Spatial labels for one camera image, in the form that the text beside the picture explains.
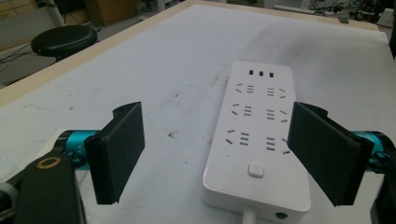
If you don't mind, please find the black round stool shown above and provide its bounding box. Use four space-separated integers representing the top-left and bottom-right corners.
30 24 99 61

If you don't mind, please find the white power strip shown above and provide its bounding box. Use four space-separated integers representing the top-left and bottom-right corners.
201 60 312 224

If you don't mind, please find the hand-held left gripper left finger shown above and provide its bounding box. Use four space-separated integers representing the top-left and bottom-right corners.
84 101 147 205

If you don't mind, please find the white metal stand pole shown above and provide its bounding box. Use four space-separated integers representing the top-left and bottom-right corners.
45 0 65 28

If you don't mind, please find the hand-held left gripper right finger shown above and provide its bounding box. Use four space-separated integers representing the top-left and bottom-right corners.
287 101 375 207

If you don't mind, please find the tangle of cables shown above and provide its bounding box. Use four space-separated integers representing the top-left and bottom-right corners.
306 0 379 21

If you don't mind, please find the brown cardboard box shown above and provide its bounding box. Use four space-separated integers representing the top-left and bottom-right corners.
84 0 140 27

